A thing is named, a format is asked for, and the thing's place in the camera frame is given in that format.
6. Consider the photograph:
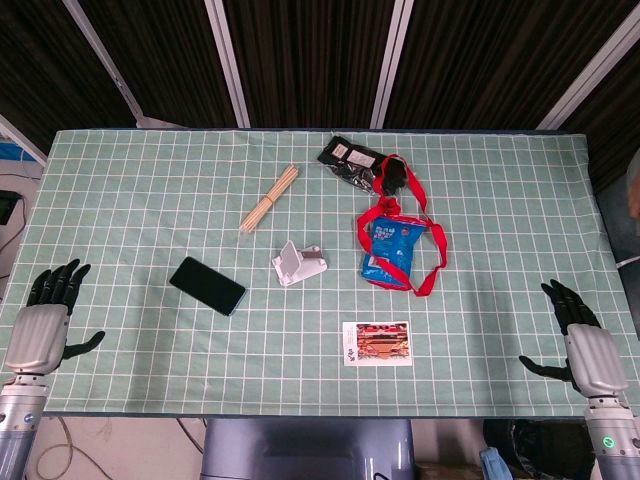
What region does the black smartphone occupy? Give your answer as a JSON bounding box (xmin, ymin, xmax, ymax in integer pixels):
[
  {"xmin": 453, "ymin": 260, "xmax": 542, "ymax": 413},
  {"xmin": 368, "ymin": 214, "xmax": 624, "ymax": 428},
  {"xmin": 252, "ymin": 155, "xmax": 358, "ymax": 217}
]
[{"xmin": 168, "ymin": 256, "xmax": 247, "ymax": 318}]

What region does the white folding phone stand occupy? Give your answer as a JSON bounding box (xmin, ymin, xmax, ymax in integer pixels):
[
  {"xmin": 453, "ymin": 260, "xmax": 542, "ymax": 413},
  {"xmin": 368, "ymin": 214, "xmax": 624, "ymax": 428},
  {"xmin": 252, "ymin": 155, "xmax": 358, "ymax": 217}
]
[{"xmin": 271, "ymin": 239, "xmax": 329, "ymax": 288}]

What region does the person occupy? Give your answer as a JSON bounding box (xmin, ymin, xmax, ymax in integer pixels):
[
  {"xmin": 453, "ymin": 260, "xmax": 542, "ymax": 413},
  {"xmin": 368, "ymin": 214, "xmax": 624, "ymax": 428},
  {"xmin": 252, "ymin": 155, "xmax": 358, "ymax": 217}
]
[{"xmin": 593, "ymin": 148, "xmax": 640, "ymax": 266}]

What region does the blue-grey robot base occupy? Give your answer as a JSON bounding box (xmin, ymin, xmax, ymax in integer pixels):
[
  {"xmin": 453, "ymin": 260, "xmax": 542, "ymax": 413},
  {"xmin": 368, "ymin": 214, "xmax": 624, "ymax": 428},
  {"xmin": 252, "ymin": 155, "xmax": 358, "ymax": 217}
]
[{"xmin": 201, "ymin": 418, "xmax": 416, "ymax": 480}]

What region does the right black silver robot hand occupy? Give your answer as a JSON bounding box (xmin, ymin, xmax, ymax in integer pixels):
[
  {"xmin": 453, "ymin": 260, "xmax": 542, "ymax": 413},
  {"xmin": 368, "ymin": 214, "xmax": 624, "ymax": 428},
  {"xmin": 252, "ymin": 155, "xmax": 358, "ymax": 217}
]
[{"xmin": 518, "ymin": 278, "xmax": 630, "ymax": 399}]

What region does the black device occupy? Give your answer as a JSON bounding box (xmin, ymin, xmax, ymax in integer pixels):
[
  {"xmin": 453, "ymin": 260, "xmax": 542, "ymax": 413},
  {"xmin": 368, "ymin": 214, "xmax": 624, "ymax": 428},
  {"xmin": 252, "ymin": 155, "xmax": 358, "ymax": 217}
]
[{"xmin": 0, "ymin": 189, "xmax": 24, "ymax": 226}]

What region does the beige floor cable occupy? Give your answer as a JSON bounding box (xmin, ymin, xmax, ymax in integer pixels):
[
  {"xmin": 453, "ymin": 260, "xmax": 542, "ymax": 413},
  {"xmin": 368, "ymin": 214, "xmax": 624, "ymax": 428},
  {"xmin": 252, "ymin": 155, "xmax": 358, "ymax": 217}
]
[{"xmin": 37, "ymin": 417, "xmax": 74, "ymax": 480}]

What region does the wooden stick bundle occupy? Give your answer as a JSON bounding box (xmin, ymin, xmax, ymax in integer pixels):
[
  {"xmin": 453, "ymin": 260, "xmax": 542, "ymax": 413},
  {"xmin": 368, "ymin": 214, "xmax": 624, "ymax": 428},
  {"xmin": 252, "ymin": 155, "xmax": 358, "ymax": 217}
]
[{"xmin": 238, "ymin": 164, "xmax": 300, "ymax": 235}]

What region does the printed postcard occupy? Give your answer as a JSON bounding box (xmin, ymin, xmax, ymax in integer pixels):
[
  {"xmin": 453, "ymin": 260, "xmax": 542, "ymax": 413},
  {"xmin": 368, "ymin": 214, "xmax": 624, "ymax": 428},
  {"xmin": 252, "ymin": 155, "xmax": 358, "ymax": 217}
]
[{"xmin": 342, "ymin": 321, "xmax": 415, "ymax": 368}]

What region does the white metal frame bar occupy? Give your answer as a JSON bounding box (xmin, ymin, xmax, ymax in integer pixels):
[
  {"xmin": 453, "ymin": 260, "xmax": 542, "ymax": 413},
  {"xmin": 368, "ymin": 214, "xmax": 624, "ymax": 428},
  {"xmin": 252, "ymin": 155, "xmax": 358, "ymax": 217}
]
[{"xmin": 0, "ymin": 113, "xmax": 49, "ymax": 166}]

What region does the small black pouch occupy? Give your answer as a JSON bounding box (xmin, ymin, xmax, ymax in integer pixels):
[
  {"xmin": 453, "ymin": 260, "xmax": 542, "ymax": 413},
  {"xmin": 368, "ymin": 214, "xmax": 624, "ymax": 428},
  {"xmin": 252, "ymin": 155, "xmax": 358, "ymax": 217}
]
[{"xmin": 372, "ymin": 155, "xmax": 409, "ymax": 196}]

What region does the black bin bag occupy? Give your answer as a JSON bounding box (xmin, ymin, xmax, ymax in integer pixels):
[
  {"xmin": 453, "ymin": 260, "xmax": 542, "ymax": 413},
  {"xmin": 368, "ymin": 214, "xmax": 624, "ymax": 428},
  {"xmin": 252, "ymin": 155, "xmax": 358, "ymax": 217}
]
[{"xmin": 482, "ymin": 418, "xmax": 596, "ymax": 480}]

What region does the red ribbon lanyard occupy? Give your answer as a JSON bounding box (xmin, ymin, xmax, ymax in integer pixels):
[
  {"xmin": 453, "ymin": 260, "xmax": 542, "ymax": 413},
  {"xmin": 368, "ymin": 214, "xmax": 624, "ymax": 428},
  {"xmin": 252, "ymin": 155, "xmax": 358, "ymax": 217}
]
[{"xmin": 355, "ymin": 153, "xmax": 450, "ymax": 297}]

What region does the white metal frame post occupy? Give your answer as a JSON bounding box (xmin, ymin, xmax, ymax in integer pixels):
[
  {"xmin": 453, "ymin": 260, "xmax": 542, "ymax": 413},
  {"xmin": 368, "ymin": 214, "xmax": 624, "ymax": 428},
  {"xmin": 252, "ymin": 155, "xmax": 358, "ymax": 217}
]
[
  {"xmin": 369, "ymin": 0, "xmax": 424, "ymax": 129},
  {"xmin": 62, "ymin": 0, "xmax": 146, "ymax": 129},
  {"xmin": 535, "ymin": 0, "xmax": 640, "ymax": 131},
  {"xmin": 203, "ymin": 0, "xmax": 251, "ymax": 129}
]

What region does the blue cloth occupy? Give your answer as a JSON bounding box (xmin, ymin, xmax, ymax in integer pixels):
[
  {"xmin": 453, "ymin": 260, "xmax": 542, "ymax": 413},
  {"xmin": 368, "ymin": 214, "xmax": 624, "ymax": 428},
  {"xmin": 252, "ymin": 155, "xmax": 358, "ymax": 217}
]
[{"xmin": 478, "ymin": 446, "xmax": 514, "ymax": 480}]

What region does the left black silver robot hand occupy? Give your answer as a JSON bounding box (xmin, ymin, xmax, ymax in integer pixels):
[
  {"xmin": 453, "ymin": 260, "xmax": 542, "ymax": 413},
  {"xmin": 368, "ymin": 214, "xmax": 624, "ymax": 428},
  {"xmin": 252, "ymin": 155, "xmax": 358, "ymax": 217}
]
[{"xmin": 2, "ymin": 258, "xmax": 107, "ymax": 377}]

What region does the black plastic package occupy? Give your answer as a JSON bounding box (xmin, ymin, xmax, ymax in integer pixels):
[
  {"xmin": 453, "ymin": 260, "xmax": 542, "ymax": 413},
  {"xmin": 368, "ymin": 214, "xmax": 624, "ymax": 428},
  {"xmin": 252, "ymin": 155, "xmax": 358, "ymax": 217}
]
[{"xmin": 316, "ymin": 134, "xmax": 385, "ymax": 194}]

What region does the blue snack bag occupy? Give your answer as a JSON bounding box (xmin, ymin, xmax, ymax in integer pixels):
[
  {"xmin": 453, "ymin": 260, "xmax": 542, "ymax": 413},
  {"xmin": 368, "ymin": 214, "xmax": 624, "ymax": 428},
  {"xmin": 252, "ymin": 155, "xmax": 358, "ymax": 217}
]
[{"xmin": 358, "ymin": 214, "xmax": 432, "ymax": 291}]

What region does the black pleated curtain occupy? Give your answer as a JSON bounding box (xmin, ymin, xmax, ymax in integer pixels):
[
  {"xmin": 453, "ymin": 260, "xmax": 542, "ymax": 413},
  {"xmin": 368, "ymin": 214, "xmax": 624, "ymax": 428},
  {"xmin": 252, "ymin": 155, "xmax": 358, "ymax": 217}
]
[{"xmin": 0, "ymin": 0, "xmax": 640, "ymax": 191}]

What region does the green checked tablecloth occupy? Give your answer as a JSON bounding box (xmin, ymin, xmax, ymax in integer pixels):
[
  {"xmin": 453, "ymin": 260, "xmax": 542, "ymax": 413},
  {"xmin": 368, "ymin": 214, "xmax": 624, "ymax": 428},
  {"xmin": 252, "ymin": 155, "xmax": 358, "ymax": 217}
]
[{"xmin": 0, "ymin": 128, "xmax": 632, "ymax": 419}]

